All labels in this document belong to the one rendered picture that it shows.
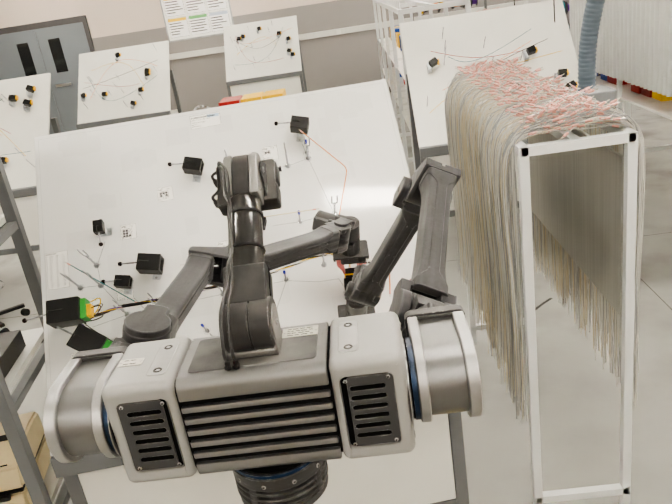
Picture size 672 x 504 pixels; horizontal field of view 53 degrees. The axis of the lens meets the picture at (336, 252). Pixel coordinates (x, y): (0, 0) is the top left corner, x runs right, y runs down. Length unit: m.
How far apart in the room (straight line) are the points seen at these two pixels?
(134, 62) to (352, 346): 8.40
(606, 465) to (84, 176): 2.29
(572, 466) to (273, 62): 8.69
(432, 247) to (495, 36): 4.04
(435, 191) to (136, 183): 1.20
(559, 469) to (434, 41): 3.19
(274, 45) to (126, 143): 8.72
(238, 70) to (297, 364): 10.05
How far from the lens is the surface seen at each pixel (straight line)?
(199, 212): 2.15
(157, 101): 8.73
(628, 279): 2.34
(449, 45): 5.09
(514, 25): 5.22
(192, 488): 2.16
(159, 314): 1.18
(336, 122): 2.24
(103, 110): 8.94
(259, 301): 0.88
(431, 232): 1.21
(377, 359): 0.84
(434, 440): 2.14
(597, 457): 3.11
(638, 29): 6.21
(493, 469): 3.02
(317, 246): 1.66
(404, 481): 2.21
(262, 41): 11.03
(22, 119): 6.10
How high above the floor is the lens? 1.96
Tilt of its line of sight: 21 degrees down
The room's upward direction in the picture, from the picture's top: 9 degrees counter-clockwise
